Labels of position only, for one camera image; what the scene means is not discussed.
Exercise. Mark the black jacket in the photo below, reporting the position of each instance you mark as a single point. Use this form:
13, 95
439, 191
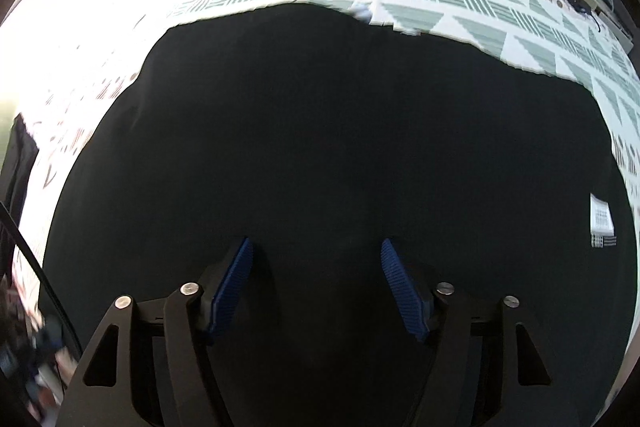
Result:
320, 132

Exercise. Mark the white nightstand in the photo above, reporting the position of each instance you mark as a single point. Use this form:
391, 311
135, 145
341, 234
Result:
616, 26

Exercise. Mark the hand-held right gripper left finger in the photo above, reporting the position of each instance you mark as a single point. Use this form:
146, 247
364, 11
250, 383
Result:
227, 292

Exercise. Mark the folded black clothes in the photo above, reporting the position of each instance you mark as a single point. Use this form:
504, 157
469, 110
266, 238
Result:
17, 167

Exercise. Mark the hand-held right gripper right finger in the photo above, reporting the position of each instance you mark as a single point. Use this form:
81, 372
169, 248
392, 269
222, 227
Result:
402, 292

